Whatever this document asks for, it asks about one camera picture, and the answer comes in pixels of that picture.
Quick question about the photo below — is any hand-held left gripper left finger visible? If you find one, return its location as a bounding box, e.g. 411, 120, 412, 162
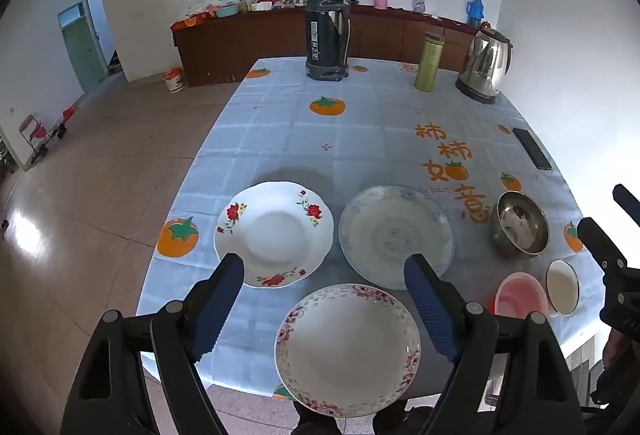
60, 253, 246, 435

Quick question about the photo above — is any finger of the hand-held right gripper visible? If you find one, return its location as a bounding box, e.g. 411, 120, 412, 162
612, 184, 640, 218
577, 217, 628, 272

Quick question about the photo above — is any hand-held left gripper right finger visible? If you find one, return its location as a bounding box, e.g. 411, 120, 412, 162
403, 253, 586, 435

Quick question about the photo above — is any white dark-rimmed enamel bowl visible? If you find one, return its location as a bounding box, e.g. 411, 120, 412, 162
545, 259, 581, 316

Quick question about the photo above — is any stainless steel bowl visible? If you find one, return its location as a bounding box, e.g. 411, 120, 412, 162
495, 190, 550, 259

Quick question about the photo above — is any grey patterned glass plate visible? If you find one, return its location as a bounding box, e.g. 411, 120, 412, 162
338, 186, 455, 291

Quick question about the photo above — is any pink plastic bowl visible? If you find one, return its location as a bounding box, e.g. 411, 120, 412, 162
494, 271, 556, 320

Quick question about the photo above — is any red flower white plate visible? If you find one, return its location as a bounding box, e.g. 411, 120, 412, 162
214, 181, 335, 289

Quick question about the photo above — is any pink floral rim plate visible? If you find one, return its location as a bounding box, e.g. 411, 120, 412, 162
274, 283, 422, 418

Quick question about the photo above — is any person's right hand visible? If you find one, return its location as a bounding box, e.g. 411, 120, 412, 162
602, 330, 623, 368

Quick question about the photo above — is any black smartphone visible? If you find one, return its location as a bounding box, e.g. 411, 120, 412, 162
513, 128, 553, 171

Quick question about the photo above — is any persimmon print tablecloth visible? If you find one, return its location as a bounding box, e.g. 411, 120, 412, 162
136, 56, 608, 403

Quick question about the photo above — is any stainless steel electric kettle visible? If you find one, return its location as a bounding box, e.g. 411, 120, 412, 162
455, 28, 514, 105

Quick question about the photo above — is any white plastic bucket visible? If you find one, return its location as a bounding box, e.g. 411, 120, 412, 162
163, 68, 186, 93

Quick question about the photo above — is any green thermos bottle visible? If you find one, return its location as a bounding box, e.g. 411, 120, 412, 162
414, 32, 446, 92

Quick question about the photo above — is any red folding chair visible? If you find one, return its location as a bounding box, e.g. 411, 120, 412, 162
19, 114, 51, 166
59, 106, 80, 139

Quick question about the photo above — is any brown wooden sideboard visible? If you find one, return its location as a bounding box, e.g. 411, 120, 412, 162
170, 4, 481, 88

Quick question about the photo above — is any orange print cloth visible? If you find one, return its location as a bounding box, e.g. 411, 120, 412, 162
171, 14, 209, 32

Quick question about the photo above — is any green door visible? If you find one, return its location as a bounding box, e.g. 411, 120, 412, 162
57, 2, 106, 92

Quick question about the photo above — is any large dark thermos jug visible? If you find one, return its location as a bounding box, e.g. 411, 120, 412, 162
305, 0, 352, 81

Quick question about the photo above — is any mesh food cover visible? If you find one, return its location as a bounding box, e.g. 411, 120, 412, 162
186, 0, 246, 18

